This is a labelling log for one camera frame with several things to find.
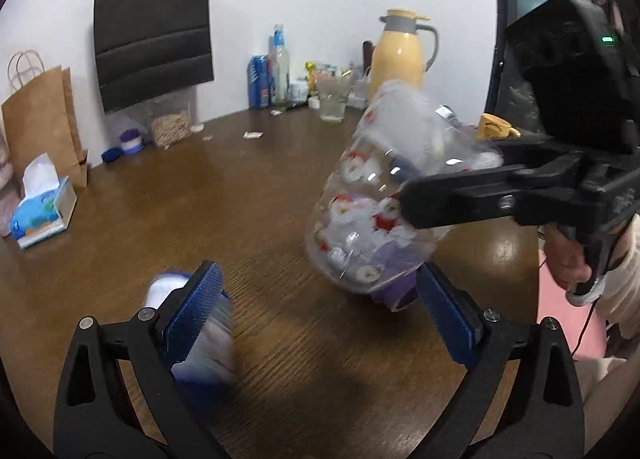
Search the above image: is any black paper bag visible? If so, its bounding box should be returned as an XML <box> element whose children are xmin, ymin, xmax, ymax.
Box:
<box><xmin>92</xmin><ymin>0</ymin><xmax>215</xmax><ymax>114</ymax></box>

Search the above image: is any blue tissue box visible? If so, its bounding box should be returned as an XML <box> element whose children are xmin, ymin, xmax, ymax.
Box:
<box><xmin>9</xmin><ymin>153</ymin><xmax>77</xmax><ymax>250</ymax></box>

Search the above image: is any brown paper bag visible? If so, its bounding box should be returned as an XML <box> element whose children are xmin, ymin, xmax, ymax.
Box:
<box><xmin>1</xmin><ymin>49</ymin><xmax>88</xmax><ymax>189</ymax></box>

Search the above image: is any yellow mug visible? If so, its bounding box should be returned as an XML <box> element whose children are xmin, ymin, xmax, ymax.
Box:
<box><xmin>476</xmin><ymin>113</ymin><xmax>522</xmax><ymax>139</ymax></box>

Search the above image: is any purple white pill bottle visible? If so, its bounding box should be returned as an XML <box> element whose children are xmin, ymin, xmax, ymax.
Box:
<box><xmin>355</xmin><ymin>242</ymin><xmax>424</xmax><ymax>312</ymax></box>

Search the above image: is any small purple white jar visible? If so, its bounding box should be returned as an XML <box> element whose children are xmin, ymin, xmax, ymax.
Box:
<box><xmin>119</xmin><ymin>128</ymin><xmax>144</xmax><ymax>156</ymax></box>

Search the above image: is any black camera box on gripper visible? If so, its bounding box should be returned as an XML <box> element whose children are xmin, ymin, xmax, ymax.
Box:
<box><xmin>506</xmin><ymin>0</ymin><xmax>639</xmax><ymax>156</ymax></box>

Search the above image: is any blue drink can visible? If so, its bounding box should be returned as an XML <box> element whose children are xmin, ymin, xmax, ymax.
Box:
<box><xmin>247</xmin><ymin>56</ymin><xmax>270</xmax><ymax>109</ymax></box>

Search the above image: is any blue open pill bottle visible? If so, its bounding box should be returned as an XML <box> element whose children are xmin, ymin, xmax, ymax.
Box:
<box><xmin>144</xmin><ymin>273</ymin><xmax>233</xmax><ymax>385</ymax></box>

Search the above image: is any yellow thermal jug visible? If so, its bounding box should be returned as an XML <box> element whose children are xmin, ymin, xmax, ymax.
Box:
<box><xmin>369</xmin><ymin>9</ymin><xmax>439</xmax><ymax>99</ymax></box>

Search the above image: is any clear jar with grains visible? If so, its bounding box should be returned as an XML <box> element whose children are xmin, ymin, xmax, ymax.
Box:
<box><xmin>149</xmin><ymin>89</ymin><xmax>192</xmax><ymax>148</ymax></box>

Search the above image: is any clear drinking glass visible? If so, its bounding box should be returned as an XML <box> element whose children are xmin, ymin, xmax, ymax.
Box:
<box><xmin>316</xmin><ymin>70</ymin><xmax>352</xmax><ymax>123</ymax></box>

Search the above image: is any person's right hand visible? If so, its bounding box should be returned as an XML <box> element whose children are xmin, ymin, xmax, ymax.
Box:
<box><xmin>544</xmin><ymin>224</ymin><xmax>591</xmax><ymax>291</ymax></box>

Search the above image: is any clear Santa-printed plastic cup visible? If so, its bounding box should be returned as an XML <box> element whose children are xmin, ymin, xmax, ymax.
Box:
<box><xmin>305</xmin><ymin>81</ymin><xmax>503</xmax><ymax>294</ymax></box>

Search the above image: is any blue bottle cap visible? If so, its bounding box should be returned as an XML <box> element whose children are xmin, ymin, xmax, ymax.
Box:
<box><xmin>101</xmin><ymin>147</ymin><xmax>122</xmax><ymax>164</ymax></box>

